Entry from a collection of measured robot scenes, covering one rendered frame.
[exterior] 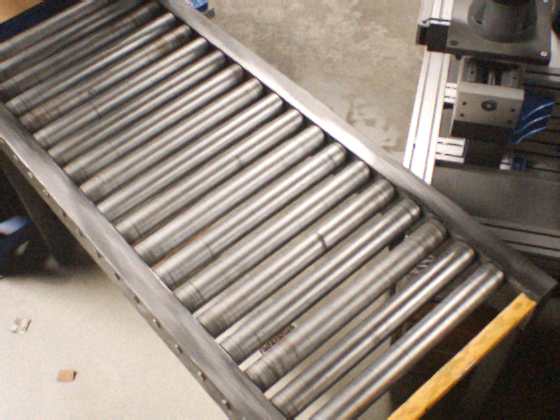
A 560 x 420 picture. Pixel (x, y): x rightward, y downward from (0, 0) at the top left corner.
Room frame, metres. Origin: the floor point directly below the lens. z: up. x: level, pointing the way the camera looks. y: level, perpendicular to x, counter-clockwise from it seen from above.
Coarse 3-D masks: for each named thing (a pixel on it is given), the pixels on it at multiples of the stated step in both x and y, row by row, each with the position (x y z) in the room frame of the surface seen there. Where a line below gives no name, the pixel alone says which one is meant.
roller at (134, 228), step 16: (288, 112) 1.03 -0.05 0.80; (272, 128) 0.98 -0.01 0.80; (288, 128) 0.99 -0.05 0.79; (240, 144) 0.95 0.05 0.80; (256, 144) 0.95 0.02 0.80; (272, 144) 0.96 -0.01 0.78; (224, 160) 0.91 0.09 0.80; (240, 160) 0.91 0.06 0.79; (256, 160) 0.93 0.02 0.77; (192, 176) 0.88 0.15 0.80; (208, 176) 0.88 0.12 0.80; (224, 176) 0.88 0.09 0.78; (176, 192) 0.84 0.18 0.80; (192, 192) 0.84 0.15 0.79; (208, 192) 0.86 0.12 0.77; (144, 208) 0.81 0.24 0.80; (160, 208) 0.81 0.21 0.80; (176, 208) 0.82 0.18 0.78; (128, 224) 0.78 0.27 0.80; (144, 224) 0.78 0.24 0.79; (160, 224) 0.79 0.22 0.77; (128, 240) 0.75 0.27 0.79
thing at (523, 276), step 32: (160, 0) 1.45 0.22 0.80; (224, 32) 1.30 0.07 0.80; (256, 64) 1.18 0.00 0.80; (288, 96) 1.07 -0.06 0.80; (320, 128) 0.97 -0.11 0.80; (352, 128) 0.96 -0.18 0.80; (352, 160) 0.90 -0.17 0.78; (384, 160) 0.87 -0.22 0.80; (416, 192) 0.78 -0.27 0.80; (416, 224) 0.75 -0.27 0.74; (448, 224) 0.70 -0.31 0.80; (480, 224) 0.70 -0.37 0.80; (480, 256) 0.64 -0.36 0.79; (512, 256) 0.62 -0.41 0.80; (512, 288) 0.58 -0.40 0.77; (544, 288) 0.55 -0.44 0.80
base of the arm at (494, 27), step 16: (480, 0) 1.22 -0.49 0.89; (496, 0) 1.19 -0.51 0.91; (512, 0) 1.17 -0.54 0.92; (528, 0) 1.18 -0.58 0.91; (480, 16) 1.21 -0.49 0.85; (496, 16) 1.18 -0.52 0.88; (512, 16) 1.17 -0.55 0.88; (528, 16) 1.17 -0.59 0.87; (480, 32) 1.18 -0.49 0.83; (496, 32) 1.16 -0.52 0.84; (512, 32) 1.15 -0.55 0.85; (528, 32) 1.16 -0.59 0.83
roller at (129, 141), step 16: (208, 80) 1.15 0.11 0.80; (224, 80) 1.15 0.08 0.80; (240, 80) 1.16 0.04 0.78; (192, 96) 1.10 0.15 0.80; (208, 96) 1.11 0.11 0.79; (160, 112) 1.06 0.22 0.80; (176, 112) 1.06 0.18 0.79; (192, 112) 1.08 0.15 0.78; (128, 128) 1.03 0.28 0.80; (144, 128) 1.02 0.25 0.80; (160, 128) 1.03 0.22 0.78; (112, 144) 0.99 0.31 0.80; (128, 144) 0.99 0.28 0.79; (144, 144) 1.00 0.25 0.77; (80, 160) 0.95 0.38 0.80; (96, 160) 0.95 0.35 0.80; (112, 160) 0.96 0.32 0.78; (80, 176) 0.92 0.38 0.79; (96, 176) 0.93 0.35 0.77
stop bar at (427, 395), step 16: (512, 304) 0.52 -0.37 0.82; (528, 304) 0.52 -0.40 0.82; (496, 320) 0.50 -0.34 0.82; (512, 320) 0.49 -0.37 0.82; (480, 336) 0.47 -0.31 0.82; (496, 336) 0.47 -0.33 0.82; (464, 352) 0.45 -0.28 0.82; (480, 352) 0.44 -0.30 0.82; (448, 368) 0.42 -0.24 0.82; (464, 368) 0.42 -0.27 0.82; (432, 384) 0.40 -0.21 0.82; (448, 384) 0.40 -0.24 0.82; (416, 400) 0.38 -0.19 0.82; (432, 400) 0.37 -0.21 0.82; (400, 416) 0.35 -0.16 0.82; (416, 416) 0.35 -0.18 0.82
